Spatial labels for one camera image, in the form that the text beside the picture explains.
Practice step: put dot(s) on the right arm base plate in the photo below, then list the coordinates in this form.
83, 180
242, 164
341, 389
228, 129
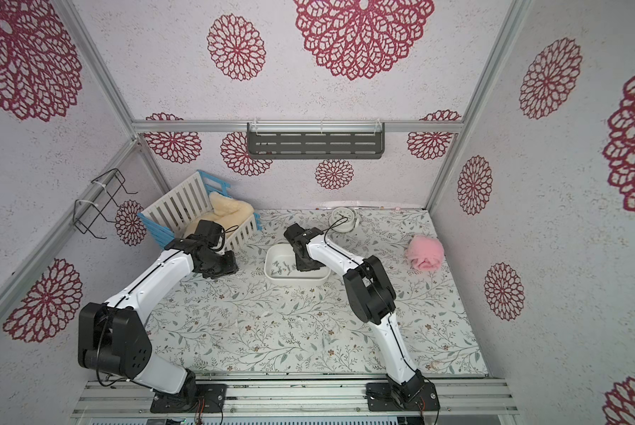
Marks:
388, 397

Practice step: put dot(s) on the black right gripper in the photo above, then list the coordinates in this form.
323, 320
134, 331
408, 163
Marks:
307, 260

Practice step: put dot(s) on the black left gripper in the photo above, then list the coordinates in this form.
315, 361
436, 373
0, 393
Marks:
232, 266

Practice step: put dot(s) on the aluminium front rail frame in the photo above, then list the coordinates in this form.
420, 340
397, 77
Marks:
330, 380

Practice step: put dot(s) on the blue white slatted crate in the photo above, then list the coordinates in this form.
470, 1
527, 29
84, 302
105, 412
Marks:
169, 216

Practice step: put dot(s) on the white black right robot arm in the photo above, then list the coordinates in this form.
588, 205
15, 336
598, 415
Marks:
371, 296

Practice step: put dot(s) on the cream plush cloth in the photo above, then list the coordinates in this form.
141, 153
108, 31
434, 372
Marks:
227, 212

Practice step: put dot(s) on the white storage box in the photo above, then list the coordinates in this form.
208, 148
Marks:
280, 267

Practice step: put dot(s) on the white alarm clock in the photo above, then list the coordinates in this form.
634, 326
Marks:
343, 220

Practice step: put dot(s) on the grey wall shelf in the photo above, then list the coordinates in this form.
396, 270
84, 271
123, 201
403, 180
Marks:
322, 144

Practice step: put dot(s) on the pink plush toy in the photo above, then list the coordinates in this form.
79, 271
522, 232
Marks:
426, 254

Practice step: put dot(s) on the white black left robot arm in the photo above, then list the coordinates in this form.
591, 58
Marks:
112, 335

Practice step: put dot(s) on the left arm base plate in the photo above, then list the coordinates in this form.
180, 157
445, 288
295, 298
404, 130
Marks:
195, 399

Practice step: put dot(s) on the black wire wall rack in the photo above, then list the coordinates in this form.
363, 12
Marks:
104, 190

